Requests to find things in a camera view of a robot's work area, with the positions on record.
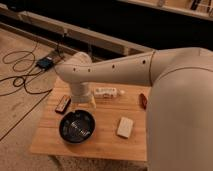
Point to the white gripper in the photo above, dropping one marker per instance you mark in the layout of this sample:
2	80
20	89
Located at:
81	93

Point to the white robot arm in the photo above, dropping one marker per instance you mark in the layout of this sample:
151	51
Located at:
179	120

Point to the white plastic bottle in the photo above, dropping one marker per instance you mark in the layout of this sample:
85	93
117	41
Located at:
107	92

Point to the black round bowl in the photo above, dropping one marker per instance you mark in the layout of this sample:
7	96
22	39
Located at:
76	127

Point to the blue power box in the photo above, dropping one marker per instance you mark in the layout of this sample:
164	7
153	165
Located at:
45	63

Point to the wooden table board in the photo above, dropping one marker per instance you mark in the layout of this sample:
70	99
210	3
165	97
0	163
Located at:
104	142

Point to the white rectangular sponge block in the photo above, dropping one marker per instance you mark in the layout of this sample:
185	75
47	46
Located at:
125	127

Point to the red small object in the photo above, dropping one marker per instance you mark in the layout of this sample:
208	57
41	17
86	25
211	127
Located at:
143	100

